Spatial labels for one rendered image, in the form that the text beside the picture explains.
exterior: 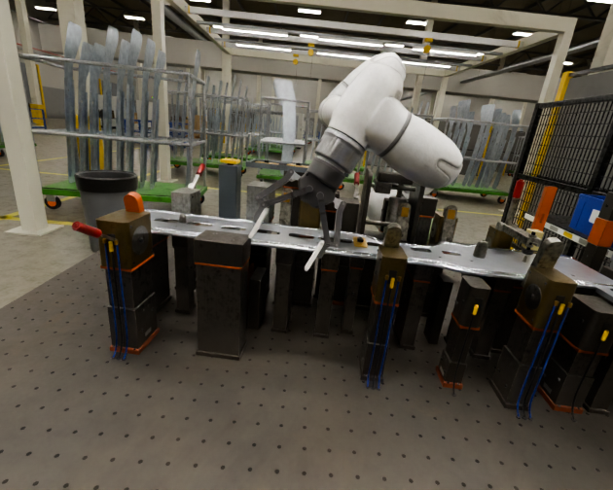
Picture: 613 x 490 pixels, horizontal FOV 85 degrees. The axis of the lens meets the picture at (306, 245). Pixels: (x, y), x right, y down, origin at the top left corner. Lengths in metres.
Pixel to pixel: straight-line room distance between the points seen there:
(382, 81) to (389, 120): 0.07
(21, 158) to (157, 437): 3.77
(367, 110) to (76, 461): 0.83
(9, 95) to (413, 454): 4.17
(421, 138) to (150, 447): 0.79
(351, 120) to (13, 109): 3.86
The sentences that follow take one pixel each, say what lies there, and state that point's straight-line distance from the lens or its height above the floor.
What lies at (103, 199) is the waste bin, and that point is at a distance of 3.44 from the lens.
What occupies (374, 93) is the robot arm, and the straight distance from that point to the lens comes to 0.68.
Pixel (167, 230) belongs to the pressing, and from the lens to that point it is 1.00.
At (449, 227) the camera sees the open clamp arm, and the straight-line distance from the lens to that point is 1.17.
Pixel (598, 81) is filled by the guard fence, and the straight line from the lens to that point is 3.89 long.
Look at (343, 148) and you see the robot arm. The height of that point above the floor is 1.27.
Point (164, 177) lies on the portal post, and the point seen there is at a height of 0.08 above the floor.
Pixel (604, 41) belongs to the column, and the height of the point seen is 3.31.
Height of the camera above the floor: 1.30
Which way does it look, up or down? 19 degrees down
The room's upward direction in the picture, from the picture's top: 6 degrees clockwise
